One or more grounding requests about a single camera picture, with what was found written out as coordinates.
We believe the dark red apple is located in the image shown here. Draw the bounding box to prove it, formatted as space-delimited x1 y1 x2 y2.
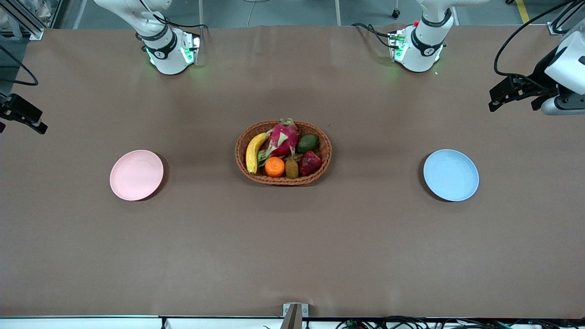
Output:
299 151 323 177

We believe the yellow banana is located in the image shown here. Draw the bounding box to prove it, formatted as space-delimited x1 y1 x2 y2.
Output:
245 132 269 175

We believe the light blue plate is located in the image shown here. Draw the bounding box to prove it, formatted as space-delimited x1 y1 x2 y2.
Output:
423 149 480 202

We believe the pink plate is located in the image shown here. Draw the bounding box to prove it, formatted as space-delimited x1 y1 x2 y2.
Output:
110 149 164 202

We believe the brown wicker basket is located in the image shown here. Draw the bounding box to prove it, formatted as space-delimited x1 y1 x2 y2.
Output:
235 120 333 186

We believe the green avocado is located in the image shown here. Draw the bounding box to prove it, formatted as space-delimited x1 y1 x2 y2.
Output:
297 134 319 154

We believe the pink dragon fruit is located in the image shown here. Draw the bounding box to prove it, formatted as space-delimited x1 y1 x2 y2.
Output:
257 118 301 167

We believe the orange tangerine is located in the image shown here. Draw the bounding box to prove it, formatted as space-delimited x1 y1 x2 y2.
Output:
265 156 285 178

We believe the brown table cover sheet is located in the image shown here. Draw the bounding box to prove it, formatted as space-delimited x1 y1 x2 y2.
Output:
0 24 585 319

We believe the aluminium frame profile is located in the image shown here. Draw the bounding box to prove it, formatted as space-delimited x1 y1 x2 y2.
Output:
0 0 45 41
547 0 585 35

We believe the black left arm base cable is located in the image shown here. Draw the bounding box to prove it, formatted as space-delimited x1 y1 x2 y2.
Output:
351 22 394 49

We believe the black arm base cable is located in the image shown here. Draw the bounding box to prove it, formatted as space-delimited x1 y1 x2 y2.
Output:
137 0 209 33
351 22 394 49

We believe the black right arm base cable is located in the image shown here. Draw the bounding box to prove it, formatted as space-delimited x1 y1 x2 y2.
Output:
137 0 209 33

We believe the white floor cable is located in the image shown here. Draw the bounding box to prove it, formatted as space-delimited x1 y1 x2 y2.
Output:
247 0 271 28

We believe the black cable bundle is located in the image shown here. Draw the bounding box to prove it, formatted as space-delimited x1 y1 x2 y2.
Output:
336 315 585 329

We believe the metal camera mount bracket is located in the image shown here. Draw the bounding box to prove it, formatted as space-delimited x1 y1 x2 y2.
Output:
280 303 309 329

